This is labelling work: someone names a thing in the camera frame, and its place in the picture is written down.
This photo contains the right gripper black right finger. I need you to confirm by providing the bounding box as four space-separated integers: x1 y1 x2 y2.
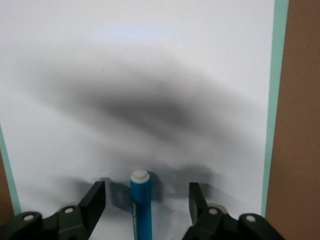
182 182 286 240

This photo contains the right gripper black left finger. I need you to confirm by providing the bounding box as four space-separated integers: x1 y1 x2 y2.
0 181 107 240

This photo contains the blue marker white cap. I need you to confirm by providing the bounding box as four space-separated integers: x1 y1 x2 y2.
129 169 153 240

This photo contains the mint green clipboard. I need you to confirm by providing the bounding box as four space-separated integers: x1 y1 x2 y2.
0 0 290 221

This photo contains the white board with teal edge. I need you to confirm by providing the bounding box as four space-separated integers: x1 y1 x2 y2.
0 0 276 240

